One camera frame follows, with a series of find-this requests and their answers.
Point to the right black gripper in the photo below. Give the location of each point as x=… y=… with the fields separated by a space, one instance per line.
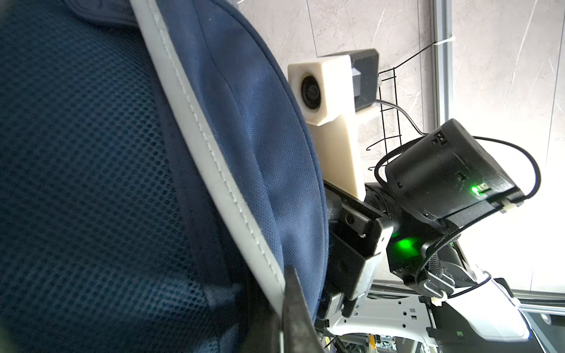
x=359 y=235

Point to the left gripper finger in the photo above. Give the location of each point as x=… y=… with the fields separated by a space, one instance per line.
x=298 y=331

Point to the navy blue backpack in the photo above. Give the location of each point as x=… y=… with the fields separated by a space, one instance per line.
x=157 y=176

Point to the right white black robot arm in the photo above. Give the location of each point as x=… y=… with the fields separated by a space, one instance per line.
x=396 y=270

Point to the black wire hook rack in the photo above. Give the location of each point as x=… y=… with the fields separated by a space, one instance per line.
x=406 y=105

